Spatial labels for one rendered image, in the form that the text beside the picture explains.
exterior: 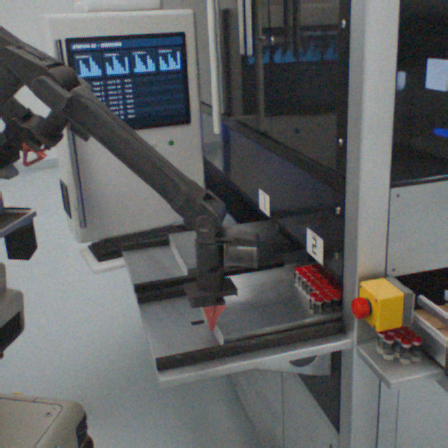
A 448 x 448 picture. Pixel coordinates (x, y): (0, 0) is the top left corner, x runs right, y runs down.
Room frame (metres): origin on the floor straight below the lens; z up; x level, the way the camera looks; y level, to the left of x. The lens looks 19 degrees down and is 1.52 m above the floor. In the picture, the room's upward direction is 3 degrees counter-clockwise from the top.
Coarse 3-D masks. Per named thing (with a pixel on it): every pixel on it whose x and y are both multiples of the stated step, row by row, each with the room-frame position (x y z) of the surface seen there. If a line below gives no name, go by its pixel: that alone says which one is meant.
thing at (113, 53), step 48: (96, 0) 1.87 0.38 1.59; (144, 0) 1.94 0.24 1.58; (48, 48) 1.79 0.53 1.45; (96, 48) 1.84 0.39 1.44; (144, 48) 1.91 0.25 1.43; (192, 48) 1.99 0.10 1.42; (96, 96) 1.83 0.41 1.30; (144, 96) 1.90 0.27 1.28; (192, 96) 1.98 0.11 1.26; (96, 144) 1.83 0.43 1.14; (192, 144) 1.98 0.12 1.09; (96, 192) 1.82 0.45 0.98; (144, 192) 1.89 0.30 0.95
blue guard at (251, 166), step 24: (216, 144) 1.99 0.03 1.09; (240, 144) 1.70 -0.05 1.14; (240, 168) 1.71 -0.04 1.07; (264, 168) 1.49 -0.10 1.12; (288, 168) 1.32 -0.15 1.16; (288, 192) 1.33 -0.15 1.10; (312, 192) 1.19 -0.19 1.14; (336, 192) 1.08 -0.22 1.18; (288, 216) 1.33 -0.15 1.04; (312, 216) 1.19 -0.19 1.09; (336, 216) 1.07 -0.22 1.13; (336, 240) 1.07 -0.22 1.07; (336, 264) 1.07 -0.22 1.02
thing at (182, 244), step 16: (240, 224) 1.61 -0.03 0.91; (256, 224) 1.63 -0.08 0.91; (272, 224) 1.64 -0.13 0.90; (176, 240) 1.56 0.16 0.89; (192, 240) 1.57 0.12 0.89; (272, 240) 1.55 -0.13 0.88; (288, 240) 1.54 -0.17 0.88; (176, 256) 1.45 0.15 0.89; (192, 256) 1.46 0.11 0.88; (224, 256) 1.45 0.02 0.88; (272, 256) 1.37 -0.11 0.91; (288, 256) 1.38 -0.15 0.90; (304, 256) 1.39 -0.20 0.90; (192, 272) 1.31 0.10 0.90
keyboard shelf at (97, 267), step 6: (84, 252) 1.71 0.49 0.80; (90, 252) 1.71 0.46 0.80; (84, 258) 1.69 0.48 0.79; (90, 258) 1.66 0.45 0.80; (120, 258) 1.64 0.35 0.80; (90, 264) 1.62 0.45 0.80; (96, 264) 1.61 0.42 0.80; (102, 264) 1.60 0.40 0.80; (108, 264) 1.60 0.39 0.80; (114, 264) 1.60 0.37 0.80; (120, 264) 1.61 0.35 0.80; (96, 270) 1.58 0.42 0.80; (102, 270) 1.58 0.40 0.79; (108, 270) 1.59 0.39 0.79
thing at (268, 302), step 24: (312, 264) 1.31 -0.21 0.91; (240, 288) 1.25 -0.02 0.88; (264, 288) 1.24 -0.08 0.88; (288, 288) 1.23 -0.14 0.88; (240, 312) 1.13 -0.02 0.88; (264, 312) 1.12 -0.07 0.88; (288, 312) 1.12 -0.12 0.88; (336, 312) 1.05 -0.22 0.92; (216, 336) 1.03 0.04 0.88; (240, 336) 0.99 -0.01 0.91
